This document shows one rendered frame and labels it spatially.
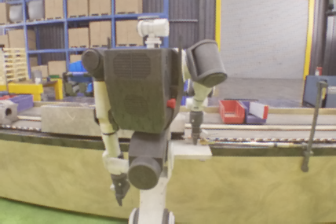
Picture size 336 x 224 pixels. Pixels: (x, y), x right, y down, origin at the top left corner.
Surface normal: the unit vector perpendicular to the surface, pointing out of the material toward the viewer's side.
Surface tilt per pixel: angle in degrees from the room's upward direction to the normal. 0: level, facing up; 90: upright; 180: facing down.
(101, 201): 90
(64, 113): 80
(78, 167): 90
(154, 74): 90
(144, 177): 90
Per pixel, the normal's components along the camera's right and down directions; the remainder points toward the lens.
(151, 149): -0.08, -0.53
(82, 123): -0.10, 0.05
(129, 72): -0.25, 0.22
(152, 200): -0.11, -0.18
